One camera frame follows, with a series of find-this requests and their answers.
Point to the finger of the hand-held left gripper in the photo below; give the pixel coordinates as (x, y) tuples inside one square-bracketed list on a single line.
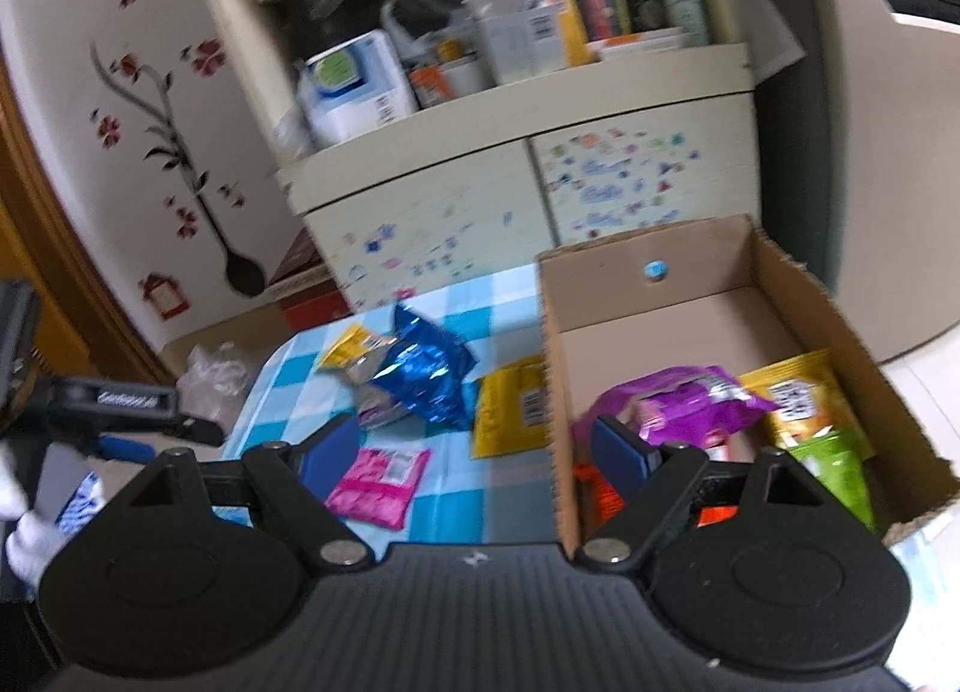
[(124, 448), (127, 399)]

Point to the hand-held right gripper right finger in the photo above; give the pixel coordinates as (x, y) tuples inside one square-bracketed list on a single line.
[(622, 448)]

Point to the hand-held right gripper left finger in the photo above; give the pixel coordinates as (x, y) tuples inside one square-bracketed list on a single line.
[(330, 452)]

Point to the red snack packet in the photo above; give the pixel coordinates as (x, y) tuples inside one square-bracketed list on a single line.
[(596, 493)]

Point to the pink snack packet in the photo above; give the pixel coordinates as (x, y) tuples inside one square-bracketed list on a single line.
[(382, 486)]

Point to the purple snack packet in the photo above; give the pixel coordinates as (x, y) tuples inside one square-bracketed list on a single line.
[(682, 403)]

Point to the silver snack packet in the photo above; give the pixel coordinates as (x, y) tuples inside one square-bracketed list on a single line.
[(371, 371)]

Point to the small yellow snack packet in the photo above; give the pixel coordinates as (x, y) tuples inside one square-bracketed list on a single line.
[(345, 351)]

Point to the blue snack packet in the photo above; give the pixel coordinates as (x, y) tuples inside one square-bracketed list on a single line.
[(427, 373)]

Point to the cardboard box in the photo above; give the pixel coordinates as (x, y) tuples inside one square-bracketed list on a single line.
[(660, 328)]

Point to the green snack packet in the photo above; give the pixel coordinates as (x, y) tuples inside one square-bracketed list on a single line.
[(836, 471)]

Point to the clear plastic bag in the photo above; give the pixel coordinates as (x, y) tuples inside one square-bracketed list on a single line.
[(214, 381)]

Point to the blue checkered tablecloth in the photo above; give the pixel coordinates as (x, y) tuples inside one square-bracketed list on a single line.
[(465, 497)]

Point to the brown and red carton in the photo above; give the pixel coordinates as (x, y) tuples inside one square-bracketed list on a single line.
[(307, 287)]

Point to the cream cabinet with stickers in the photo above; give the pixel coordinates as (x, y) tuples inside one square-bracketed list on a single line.
[(420, 212)]

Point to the white refrigerator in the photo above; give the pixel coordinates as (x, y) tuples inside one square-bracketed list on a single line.
[(885, 174)]

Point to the pile of assorted boxes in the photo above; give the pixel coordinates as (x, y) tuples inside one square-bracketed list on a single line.
[(510, 39)]

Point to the red house wall sticker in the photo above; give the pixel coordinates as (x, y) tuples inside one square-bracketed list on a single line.
[(163, 296)]

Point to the flower vase wall sticker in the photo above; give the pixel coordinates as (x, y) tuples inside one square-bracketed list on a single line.
[(180, 137)]

